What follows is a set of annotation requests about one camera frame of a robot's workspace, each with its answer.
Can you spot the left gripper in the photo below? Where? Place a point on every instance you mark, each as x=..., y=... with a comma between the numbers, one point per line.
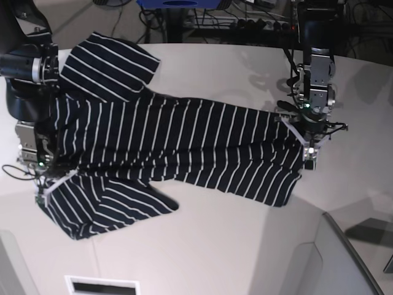
x=313, y=98

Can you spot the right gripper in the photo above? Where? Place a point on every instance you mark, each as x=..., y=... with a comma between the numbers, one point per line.
x=38, y=155

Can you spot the navy white striped t-shirt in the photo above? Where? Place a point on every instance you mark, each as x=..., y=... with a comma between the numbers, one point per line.
x=120, y=136

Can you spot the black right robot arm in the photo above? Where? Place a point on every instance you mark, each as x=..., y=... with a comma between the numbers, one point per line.
x=29, y=64

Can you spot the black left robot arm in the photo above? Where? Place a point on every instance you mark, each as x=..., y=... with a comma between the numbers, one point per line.
x=316, y=23

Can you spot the white power strip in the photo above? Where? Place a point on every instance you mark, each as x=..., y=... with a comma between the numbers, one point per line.
x=226, y=23

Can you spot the blue bin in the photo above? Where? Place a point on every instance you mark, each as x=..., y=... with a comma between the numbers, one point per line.
x=162, y=4

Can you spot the black table leg post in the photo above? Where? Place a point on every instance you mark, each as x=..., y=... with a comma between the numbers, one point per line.
x=174, y=19

